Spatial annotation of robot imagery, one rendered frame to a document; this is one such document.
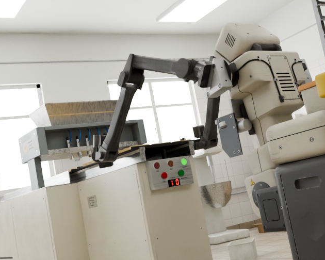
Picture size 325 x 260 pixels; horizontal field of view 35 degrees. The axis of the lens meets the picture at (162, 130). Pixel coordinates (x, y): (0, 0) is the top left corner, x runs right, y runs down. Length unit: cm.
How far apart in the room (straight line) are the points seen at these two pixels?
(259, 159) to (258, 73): 30
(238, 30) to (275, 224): 72
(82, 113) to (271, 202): 172
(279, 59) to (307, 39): 544
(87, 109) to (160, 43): 450
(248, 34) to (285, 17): 574
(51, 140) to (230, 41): 149
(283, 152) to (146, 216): 101
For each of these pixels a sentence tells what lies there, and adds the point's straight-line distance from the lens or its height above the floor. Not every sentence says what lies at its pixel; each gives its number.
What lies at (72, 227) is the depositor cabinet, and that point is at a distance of 300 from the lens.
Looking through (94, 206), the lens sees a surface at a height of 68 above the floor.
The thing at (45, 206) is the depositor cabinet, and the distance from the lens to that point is 299.
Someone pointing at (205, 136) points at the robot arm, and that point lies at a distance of 268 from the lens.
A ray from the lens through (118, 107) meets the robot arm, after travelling 229.
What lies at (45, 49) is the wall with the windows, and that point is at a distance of 682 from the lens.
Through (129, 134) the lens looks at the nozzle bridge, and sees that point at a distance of 335.
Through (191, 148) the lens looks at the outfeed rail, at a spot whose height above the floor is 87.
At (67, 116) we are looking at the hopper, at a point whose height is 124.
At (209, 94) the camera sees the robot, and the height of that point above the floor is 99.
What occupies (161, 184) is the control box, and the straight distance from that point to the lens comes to 244.
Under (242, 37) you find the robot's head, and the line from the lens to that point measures 194.
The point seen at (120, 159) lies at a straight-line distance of 257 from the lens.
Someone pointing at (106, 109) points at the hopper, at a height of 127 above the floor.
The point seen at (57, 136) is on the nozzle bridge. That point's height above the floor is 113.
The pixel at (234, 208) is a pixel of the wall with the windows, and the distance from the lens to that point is 771.
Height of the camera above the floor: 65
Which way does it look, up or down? 8 degrees up
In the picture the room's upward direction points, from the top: 11 degrees counter-clockwise
